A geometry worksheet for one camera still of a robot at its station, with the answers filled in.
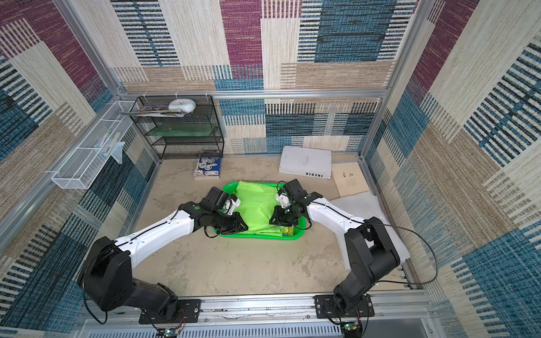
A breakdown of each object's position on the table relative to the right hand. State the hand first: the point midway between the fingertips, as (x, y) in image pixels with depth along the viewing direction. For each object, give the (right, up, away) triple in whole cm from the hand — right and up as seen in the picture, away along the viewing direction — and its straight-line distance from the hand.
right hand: (271, 219), depth 86 cm
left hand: (-10, -2, -5) cm, 11 cm away
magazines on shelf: (-50, +46, +6) cm, 68 cm away
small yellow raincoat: (+7, -5, 0) cm, 8 cm away
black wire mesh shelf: (-45, +42, +19) cm, 64 cm away
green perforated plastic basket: (+11, -4, -1) cm, 12 cm away
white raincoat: (+42, +5, +7) cm, 42 cm away
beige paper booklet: (+40, +16, +25) cm, 50 cm away
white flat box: (+18, +25, +25) cm, 40 cm away
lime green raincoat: (-6, +6, +4) cm, 9 cm away
